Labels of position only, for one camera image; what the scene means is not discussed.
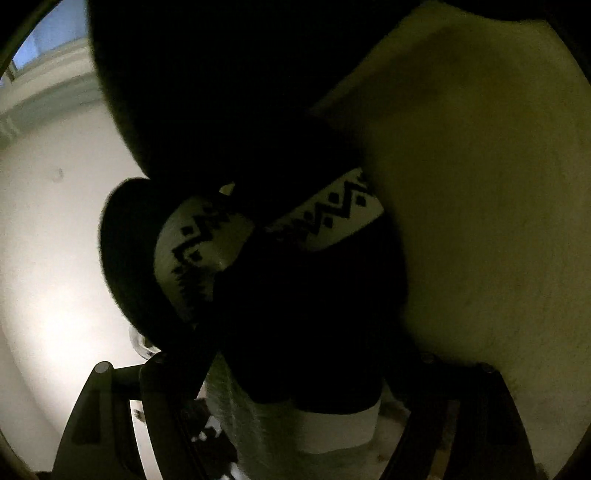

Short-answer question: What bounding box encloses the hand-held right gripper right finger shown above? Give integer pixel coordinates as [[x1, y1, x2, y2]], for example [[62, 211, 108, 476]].
[[385, 351, 540, 480]]

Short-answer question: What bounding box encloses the window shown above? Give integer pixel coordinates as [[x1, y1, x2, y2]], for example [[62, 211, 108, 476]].
[[0, 0, 93, 88]]

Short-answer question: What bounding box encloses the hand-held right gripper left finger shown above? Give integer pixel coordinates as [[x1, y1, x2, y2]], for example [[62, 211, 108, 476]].
[[52, 353, 220, 480]]

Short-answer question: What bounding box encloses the black grey white striped sweater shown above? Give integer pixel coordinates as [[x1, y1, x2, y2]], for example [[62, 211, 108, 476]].
[[88, 0, 522, 480]]

